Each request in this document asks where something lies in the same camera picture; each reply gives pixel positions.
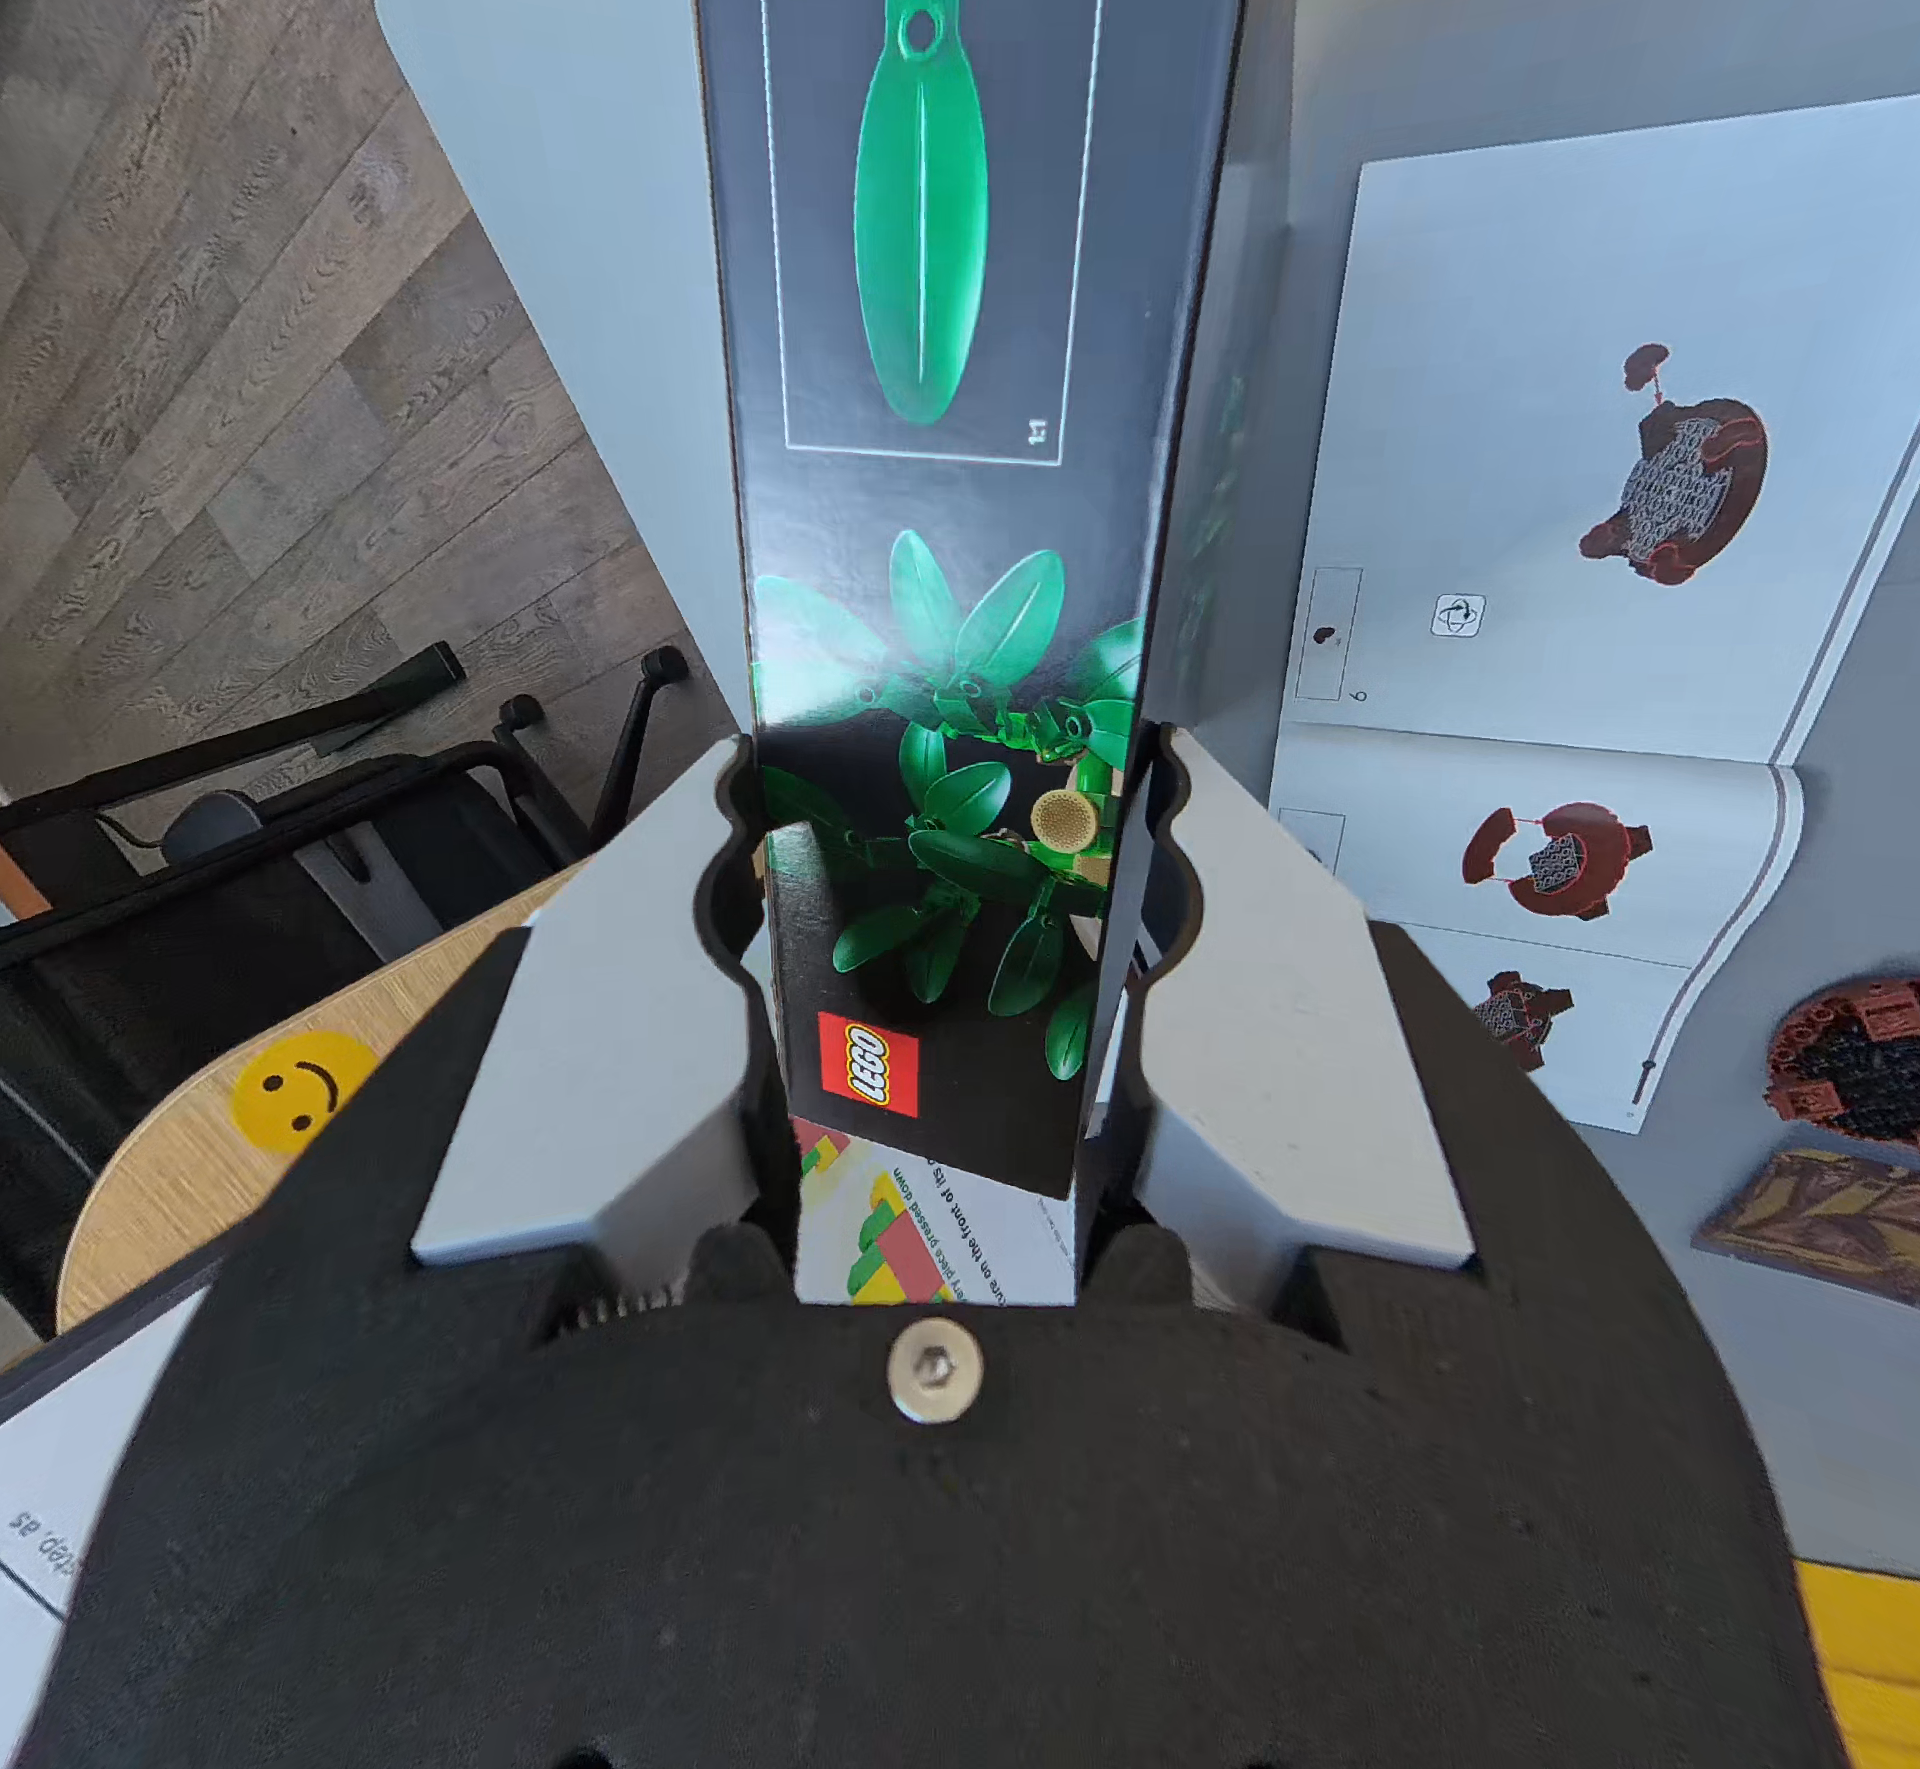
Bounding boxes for black office chair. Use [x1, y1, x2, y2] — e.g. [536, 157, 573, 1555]
[0, 643, 692, 1290]

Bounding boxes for wooden desk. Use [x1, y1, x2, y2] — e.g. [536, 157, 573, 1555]
[57, 860, 595, 1336]

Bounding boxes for black toy brick box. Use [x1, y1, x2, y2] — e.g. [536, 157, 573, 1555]
[674, 0, 1304, 1200]

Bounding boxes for silver plastic bag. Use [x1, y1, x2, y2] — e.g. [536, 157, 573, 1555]
[1692, 1147, 1920, 1309]

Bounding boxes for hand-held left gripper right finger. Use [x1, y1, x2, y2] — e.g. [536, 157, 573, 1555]
[1087, 719, 1480, 1312]

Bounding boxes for yellow smiley sticker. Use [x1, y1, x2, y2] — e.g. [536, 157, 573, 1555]
[232, 1031, 380, 1152]

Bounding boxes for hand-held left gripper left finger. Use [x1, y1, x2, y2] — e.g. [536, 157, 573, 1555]
[408, 731, 805, 1299]

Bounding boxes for yellow plastic bin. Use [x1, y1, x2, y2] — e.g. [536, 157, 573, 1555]
[1793, 1559, 1920, 1769]

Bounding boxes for white instruction booklet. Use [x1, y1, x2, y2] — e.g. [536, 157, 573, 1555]
[1267, 87, 1920, 1139]

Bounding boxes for brown brick model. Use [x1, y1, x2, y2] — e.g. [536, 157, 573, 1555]
[1764, 966, 1920, 1148]

